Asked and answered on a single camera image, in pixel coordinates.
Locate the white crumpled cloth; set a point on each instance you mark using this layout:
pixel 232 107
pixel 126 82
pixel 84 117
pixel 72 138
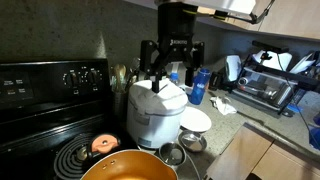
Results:
pixel 222 104

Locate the white plate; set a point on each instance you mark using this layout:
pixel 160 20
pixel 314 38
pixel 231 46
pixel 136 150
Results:
pixel 195 120

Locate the perforated metal utensil holder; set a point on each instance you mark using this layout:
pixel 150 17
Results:
pixel 120 102

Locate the light wooden spatula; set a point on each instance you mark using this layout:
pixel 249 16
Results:
pixel 120 71

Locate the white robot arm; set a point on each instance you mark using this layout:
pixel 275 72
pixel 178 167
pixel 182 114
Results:
pixel 221 9

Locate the white rice cooker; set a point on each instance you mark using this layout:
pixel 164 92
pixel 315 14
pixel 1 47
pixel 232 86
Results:
pixel 154 118

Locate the dish drying rack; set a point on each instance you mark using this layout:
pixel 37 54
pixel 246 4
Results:
pixel 265 83

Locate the orange interior cooking pot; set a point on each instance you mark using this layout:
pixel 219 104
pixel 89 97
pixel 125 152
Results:
pixel 129 164

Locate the black electric stove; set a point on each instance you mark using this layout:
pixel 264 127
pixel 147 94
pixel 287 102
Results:
pixel 50 112

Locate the blue water bottle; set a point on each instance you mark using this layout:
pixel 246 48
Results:
pixel 199 84

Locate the small steel bowl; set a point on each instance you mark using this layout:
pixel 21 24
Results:
pixel 192 141

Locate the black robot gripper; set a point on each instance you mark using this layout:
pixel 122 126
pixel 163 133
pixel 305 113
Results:
pixel 176 23

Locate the small steel cup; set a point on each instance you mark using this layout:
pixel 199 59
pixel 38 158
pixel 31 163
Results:
pixel 172 154

